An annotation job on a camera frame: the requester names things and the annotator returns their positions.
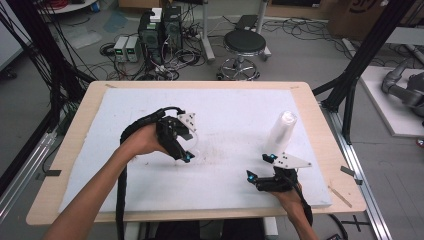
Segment white foam mat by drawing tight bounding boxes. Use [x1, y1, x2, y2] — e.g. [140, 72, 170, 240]
[58, 87, 333, 214]

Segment grey tape piece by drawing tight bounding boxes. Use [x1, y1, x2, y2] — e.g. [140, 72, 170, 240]
[340, 165, 356, 178]

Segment black frame post with cables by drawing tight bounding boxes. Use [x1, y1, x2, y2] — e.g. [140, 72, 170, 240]
[0, 0, 96, 134]

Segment black computer tower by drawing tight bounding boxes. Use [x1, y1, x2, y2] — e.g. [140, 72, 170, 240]
[162, 5, 184, 52]
[137, 11, 165, 65]

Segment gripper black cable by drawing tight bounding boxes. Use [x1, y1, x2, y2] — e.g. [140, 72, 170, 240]
[115, 106, 186, 240]
[292, 180, 315, 227]

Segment person's right hand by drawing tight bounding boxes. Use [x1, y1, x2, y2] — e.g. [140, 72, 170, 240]
[271, 182, 307, 218]

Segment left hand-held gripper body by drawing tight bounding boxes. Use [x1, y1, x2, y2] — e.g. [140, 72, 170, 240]
[155, 111, 198, 150]

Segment white round table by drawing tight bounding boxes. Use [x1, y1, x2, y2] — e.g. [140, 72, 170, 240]
[35, 0, 98, 15]

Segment aluminium rail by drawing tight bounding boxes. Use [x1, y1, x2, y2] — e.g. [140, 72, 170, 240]
[0, 131, 58, 224]
[320, 102, 394, 240]

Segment person's dark clothed legs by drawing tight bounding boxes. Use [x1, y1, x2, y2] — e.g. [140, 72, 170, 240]
[143, 218, 266, 240]

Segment cardboard box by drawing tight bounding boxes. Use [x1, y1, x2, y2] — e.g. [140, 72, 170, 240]
[327, 0, 424, 42]

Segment black flat device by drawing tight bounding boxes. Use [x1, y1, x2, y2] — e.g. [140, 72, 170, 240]
[234, 14, 260, 31]

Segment tangle of floor cables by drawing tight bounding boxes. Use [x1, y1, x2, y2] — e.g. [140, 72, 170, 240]
[99, 29, 209, 82]

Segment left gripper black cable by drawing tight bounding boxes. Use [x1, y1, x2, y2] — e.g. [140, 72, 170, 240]
[115, 106, 186, 240]

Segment black floor cable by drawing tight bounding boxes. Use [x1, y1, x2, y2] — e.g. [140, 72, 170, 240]
[327, 213, 350, 240]

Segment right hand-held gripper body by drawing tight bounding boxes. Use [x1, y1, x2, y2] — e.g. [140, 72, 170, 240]
[255, 152, 313, 193]

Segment black round stool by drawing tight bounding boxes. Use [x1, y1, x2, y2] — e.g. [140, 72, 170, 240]
[217, 29, 273, 81]

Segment grey power supply unit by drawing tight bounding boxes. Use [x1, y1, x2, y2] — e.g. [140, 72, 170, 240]
[125, 35, 141, 64]
[113, 35, 130, 63]

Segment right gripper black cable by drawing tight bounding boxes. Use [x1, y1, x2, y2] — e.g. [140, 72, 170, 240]
[292, 180, 315, 227]

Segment person's left hand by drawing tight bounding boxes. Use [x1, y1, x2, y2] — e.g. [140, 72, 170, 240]
[120, 123, 170, 158]

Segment grey metal stand leg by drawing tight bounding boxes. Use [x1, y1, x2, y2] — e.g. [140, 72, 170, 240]
[199, 0, 217, 65]
[255, 0, 273, 62]

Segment small white box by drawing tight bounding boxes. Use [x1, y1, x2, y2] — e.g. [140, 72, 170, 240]
[149, 7, 164, 24]

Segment stack of clear plastic cups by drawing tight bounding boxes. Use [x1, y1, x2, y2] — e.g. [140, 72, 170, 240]
[264, 110, 299, 156]

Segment white floor board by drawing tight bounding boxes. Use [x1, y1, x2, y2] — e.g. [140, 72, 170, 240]
[359, 65, 424, 139]

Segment white table leg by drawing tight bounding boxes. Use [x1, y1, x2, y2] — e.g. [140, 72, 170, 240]
[262, 216, 280, 240]
[125, 221, 142, 240]

